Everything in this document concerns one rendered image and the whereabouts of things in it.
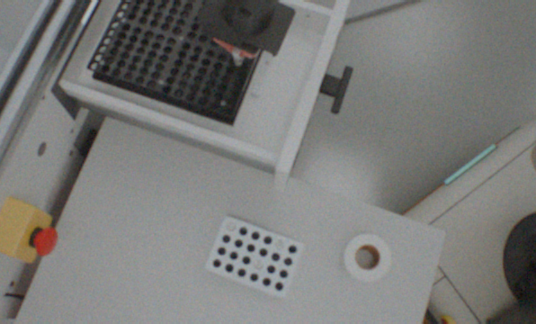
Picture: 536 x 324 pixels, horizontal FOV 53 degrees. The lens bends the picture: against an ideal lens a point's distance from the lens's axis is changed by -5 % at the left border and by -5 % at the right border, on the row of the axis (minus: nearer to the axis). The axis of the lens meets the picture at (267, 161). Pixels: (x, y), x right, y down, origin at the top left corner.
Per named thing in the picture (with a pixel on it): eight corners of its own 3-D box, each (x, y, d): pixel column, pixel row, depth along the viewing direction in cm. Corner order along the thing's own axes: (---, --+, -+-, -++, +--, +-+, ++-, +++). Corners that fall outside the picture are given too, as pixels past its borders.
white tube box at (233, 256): (302, 247, 84) (305, 244, 81) (283, 300, 82) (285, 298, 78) (226, 220, 85) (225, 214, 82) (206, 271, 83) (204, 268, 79)
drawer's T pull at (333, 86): (352, 70, 78) (354, 66, 77) (337, 116, 76) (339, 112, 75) (328, 62, 78) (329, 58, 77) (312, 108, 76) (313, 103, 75)
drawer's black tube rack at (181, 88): (273, 33, 86) (275, 11, 80) (233, 132, 81) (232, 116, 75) (144, -7, 88) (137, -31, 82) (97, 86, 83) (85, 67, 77)
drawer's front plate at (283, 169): (341, 29, 89) (352, -9, 79) (283, 193, 81) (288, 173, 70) (331, 26, 89) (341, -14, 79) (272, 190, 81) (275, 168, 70)
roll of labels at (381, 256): (348, 290, 83) (352, 287, 79) (334, 246, 85) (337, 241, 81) (391, 274, 83) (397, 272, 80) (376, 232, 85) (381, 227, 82)
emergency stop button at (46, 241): (64, 232, 74) (54, 227, 71) (52, 259, 73) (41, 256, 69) (45, 225, 75) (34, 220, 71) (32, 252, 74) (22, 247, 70)
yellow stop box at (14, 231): (58, 219, 77) (40, 207, 70) (37, 265, 75) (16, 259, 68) (27, 206, 77) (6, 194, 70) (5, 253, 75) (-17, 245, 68)
